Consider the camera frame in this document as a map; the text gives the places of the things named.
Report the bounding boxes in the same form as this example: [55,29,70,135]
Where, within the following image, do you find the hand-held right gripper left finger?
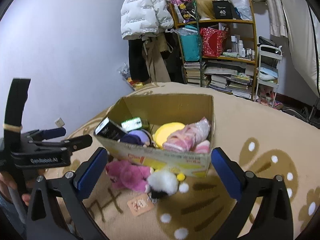
[26,147,108,240]

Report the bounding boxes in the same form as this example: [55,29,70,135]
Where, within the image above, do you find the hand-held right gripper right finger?
[211,147,294,240]

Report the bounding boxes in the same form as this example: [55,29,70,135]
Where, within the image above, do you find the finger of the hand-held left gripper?
[32,127,67,141]
[45,134,93,153]

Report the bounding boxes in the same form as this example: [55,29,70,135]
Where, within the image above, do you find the black packet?
[94,117,128,140]

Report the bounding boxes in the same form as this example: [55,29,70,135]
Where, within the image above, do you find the pink plush toy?
[105,160,154,193]

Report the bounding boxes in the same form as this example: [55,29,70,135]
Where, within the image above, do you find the pink fluffy socks packet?
[162,117,210,153]

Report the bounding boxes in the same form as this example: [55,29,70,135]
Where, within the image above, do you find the purple plush toy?
[117,129,153,147]

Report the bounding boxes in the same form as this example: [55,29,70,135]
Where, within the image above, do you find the green packet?
[121,117,149,132]

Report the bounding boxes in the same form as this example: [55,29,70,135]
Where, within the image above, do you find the white fluffy plush toy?
[147,169,190,200]

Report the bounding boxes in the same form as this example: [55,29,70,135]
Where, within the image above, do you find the yellow plush toy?
[152,122,187,149]

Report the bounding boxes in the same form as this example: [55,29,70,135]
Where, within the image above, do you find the cardboard box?
[93,94,215,178]

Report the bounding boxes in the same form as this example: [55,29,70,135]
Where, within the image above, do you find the person's left hand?
[0,171,34,207]

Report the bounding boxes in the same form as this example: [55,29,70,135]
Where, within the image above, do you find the beige printed blanket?
[42,81,320,240]

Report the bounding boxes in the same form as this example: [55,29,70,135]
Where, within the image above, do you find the cartoon paper tag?
[127,196,155,217]

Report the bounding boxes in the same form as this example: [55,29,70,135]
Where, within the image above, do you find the person's jeans leg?
[0,197,28,240]

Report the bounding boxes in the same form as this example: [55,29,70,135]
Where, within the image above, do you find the colourful bags on floor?
[117,64,143,90]

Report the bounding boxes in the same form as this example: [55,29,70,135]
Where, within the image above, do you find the pink slippers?
[259,94,284,110]

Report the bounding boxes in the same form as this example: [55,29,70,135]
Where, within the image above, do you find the stack of books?
[184,60,255,100]

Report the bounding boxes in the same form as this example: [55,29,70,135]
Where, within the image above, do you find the black coat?
[128,39,150,80]

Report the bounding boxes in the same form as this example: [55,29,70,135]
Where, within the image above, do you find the beige coat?
[141,34,173,83]

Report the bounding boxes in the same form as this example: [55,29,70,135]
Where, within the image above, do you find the white trolley cart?
[255,44,283,104]

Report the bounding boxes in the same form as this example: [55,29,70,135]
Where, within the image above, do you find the green pole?
[194,0,203,88]

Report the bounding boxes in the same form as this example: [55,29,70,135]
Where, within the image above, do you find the group of white bottles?
[230,35,256,58]

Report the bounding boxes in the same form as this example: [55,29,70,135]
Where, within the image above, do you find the red patterned bag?
[200,27,229,57]

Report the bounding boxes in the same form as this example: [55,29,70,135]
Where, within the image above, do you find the teal bag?
[179,27,202,62]

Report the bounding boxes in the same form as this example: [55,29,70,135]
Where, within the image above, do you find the wooden shelf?
[171,0,258,100]

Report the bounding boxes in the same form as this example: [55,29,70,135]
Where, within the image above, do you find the white puffer jacket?
[121,0,175,40]

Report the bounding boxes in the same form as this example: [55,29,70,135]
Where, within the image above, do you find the black box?
[212,0,234,20]

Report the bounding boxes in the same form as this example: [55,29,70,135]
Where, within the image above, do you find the blonde wig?
[195,0,217,20]

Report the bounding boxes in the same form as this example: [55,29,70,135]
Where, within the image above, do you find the clear plastic bag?
[226,0,253,21]

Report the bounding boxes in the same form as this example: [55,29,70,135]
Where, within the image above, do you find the black purple patterned bag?
[171,0,198,23]

